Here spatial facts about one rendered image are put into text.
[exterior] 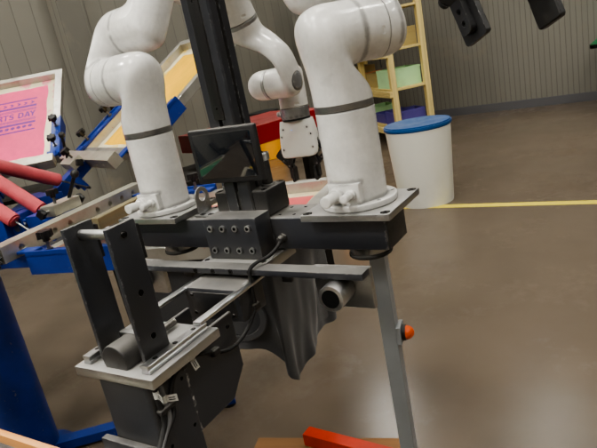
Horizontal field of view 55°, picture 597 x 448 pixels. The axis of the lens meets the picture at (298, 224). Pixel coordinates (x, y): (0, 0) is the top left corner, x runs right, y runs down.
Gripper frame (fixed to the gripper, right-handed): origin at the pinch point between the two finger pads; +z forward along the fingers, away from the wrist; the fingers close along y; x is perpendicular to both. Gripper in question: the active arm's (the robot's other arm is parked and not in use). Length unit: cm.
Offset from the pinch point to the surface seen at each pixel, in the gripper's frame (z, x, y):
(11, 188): -5, 5, -112
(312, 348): 52, -3, -7
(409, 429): 72, -12, 21
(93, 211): 6, 5, -80
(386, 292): 29.9, -12.8, 20.7
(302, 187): 9.6, 26.2, -12.2
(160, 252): 10.1, -28.5, -32.0
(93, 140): -12, 74, -130
